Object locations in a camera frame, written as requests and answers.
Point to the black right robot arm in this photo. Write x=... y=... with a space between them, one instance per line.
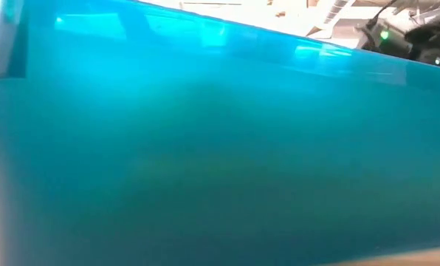
x=434 y=38

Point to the teal plastic bin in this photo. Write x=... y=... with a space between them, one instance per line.
x=212 y=147

